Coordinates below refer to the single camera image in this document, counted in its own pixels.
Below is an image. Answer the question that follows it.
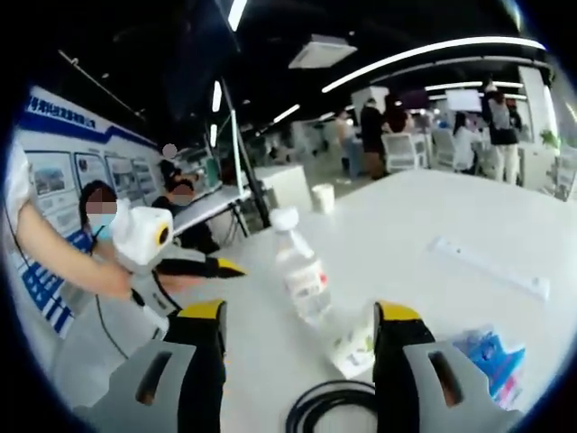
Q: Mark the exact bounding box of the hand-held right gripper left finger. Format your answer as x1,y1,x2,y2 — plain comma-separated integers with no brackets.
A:
107,299,227,433

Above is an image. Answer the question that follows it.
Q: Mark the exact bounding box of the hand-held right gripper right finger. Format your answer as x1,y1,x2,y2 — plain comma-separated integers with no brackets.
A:
372,300,499,433

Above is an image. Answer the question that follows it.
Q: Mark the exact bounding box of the printed white paper cup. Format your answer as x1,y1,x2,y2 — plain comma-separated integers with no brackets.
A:
325,309,379,379

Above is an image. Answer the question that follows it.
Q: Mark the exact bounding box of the black cable coil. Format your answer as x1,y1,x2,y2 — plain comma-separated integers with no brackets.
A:
285,380,378,433

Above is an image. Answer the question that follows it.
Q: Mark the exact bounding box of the blue tissue packet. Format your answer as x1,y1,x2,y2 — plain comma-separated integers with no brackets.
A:
449,323,527,410

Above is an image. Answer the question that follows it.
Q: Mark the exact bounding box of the clear plastic bag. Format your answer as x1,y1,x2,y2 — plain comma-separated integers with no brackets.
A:
269,206,334,327

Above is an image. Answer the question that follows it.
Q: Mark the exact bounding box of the person's left hand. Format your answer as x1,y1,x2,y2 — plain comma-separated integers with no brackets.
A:
95,263,135,299

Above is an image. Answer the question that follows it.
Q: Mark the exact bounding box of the white side desk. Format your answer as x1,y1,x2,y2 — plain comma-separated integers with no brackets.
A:
170,185,252,238

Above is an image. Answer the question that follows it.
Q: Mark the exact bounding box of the black stand pole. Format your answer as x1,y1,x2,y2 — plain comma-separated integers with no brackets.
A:
223,88,274,229

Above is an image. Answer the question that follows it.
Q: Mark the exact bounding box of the white cabinet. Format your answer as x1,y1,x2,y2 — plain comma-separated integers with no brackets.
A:
255,163,313,218

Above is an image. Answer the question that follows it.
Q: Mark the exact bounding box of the white built-in socket strip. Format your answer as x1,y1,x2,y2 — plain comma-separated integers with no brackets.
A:
426,235,552,302

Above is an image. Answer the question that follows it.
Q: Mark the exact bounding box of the person's white shirt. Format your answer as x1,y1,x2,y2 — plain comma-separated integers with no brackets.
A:
2,139,36,226

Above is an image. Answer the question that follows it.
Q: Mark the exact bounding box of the white table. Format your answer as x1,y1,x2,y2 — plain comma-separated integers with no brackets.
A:
178,169,577,433

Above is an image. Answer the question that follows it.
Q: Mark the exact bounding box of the plain white paper cup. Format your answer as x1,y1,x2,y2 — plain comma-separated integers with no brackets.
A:
311,183,336,214

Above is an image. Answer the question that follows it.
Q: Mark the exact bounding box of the white mesh office chair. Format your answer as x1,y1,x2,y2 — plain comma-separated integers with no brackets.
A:
381,132,428,173
430,128,457,169

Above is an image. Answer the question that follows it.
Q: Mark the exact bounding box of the ceiling air vent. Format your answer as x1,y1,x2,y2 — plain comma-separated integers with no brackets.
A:
287,32,358,70

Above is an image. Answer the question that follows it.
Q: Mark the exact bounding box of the white screen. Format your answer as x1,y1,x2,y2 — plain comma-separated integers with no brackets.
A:
444,88,483,113

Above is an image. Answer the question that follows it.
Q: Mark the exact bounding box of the green potted plant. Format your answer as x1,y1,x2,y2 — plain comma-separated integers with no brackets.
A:
539,128,563,151

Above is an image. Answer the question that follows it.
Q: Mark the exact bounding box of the long ceiling light strip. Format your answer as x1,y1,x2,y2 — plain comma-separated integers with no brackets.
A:
321,35,547,95

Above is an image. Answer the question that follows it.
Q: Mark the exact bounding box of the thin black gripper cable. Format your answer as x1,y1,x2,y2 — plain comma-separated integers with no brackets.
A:
93,290,133,361

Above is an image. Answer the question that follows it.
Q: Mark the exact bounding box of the blue and white wall poster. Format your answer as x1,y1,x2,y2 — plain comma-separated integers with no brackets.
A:
11,85,170,337

